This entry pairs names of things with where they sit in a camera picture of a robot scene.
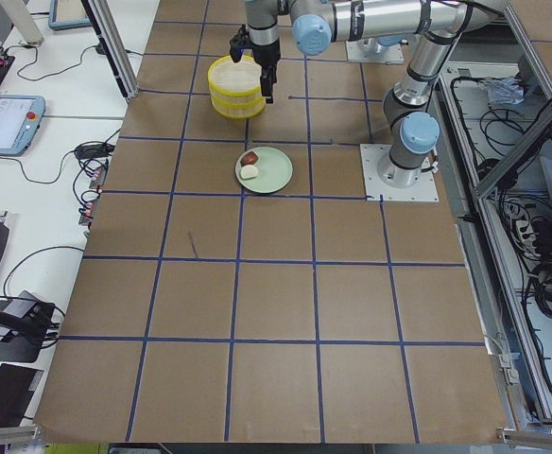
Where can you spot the aluminium frame post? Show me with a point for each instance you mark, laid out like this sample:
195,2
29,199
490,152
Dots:
100,16

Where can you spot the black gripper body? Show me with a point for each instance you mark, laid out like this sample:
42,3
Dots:
265,56

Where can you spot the black power adapter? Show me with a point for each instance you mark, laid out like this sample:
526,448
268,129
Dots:
93,151

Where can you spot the light green plate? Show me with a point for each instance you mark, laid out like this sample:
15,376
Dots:
275,171

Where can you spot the blue teach pendant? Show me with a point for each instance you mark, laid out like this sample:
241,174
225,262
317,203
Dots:
67,14
20,118

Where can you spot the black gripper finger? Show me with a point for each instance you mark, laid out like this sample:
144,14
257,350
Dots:
270,80
263,80

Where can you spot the yellow bottom steamer layer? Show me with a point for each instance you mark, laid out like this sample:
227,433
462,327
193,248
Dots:
235,109

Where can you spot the white bun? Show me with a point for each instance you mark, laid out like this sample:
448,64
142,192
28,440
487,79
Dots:
248,172

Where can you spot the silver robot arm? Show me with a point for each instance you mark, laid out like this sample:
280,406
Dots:
438,26

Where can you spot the white steamer cloth liner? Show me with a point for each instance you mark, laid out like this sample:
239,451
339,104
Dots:
236,77

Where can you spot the yellow steamer layer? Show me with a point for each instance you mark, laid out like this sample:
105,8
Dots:
235,109
244,96

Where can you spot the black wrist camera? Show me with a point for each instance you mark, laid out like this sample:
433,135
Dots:
239,43

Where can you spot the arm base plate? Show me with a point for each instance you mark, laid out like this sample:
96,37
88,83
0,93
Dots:
383,181
371,51

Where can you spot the brown bun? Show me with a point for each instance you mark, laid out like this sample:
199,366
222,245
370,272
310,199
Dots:
249,158

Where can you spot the yellow top steamer layer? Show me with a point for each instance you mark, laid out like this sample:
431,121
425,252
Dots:
244,96

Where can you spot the black camera tripod stand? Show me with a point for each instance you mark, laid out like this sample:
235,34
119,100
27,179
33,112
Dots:
24,325

